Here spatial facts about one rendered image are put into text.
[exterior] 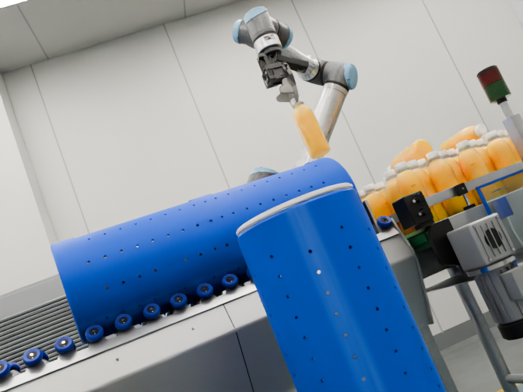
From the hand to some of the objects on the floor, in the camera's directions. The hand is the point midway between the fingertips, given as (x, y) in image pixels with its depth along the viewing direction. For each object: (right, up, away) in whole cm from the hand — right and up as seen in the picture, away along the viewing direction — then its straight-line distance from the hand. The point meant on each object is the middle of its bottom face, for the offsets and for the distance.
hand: (296, 101), depth 190 cm
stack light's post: (+103, -109, -45) cm, 156 cm away
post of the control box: (+69, -133, +8) cm, 150 cm away
